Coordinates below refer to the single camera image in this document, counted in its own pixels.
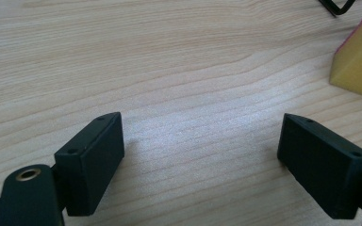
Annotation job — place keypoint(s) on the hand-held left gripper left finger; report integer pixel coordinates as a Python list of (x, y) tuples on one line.
[(89, 163)]

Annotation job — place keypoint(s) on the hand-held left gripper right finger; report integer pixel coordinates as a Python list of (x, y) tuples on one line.
[(322, 166)]

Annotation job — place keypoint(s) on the yellow box with pink edge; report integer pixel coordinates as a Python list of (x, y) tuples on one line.
[(359, 59)]

